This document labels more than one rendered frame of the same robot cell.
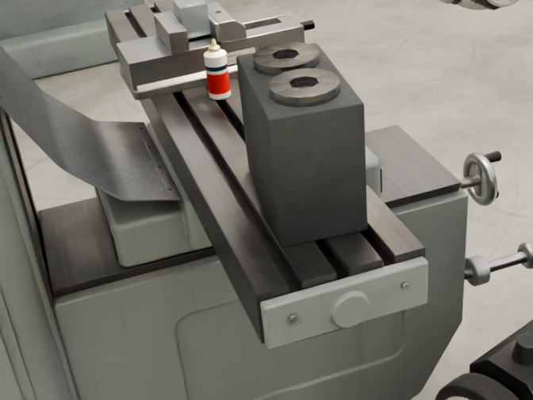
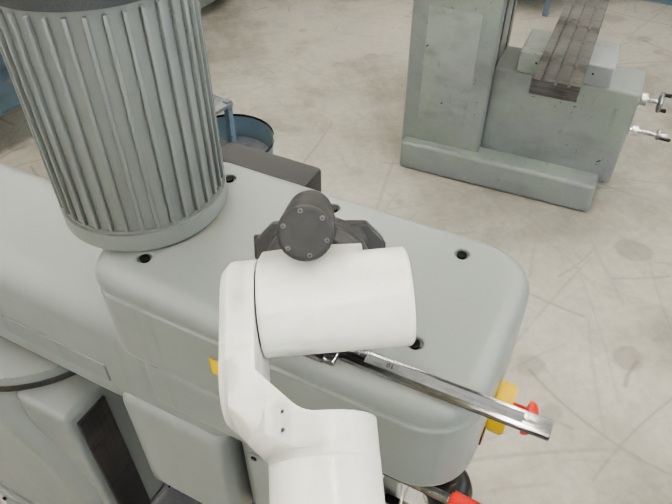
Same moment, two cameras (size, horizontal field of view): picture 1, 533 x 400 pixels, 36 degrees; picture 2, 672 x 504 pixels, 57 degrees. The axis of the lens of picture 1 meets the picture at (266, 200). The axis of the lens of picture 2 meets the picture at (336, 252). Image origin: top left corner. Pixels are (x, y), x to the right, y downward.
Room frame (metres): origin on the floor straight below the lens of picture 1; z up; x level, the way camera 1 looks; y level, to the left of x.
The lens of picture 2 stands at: (0.97, -0.29, 2.38)
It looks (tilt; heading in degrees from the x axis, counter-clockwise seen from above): 43 degrees down; 43
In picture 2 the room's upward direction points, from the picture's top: straight up
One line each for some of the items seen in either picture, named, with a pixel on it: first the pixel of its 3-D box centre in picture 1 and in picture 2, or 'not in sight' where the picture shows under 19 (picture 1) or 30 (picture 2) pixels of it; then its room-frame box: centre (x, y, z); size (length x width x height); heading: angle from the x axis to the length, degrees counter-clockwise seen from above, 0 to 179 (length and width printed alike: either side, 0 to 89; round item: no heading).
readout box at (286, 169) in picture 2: not in sight; (269, 207); (1.58, 0.44, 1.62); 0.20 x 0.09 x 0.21; 105
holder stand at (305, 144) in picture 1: (300, 136); not in sight; (0.99, -0.05, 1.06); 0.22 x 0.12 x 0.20; 9
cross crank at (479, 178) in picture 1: (465, 182); not in sight; (1.47, -0.42, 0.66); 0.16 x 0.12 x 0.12; 105
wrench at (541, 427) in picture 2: not in sight; (419, 380); (1.28, -0.12, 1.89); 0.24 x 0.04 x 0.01; 107
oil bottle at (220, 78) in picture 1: (216, 67); not in sight; (1.37, 0.06, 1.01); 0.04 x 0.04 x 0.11
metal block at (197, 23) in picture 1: (191, 17); not in sight; (1.50, 0.10, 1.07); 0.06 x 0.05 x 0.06; 17
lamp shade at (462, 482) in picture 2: not in sight; (448, 485); (1.42, -0.12, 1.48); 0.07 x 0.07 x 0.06
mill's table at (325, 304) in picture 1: (218, 112); not in sight; (1.39, 0.07, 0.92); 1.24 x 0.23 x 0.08; 15
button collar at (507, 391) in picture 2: not in sight; (501, 407); (1.40, -0.16, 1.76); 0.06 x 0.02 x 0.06; 15
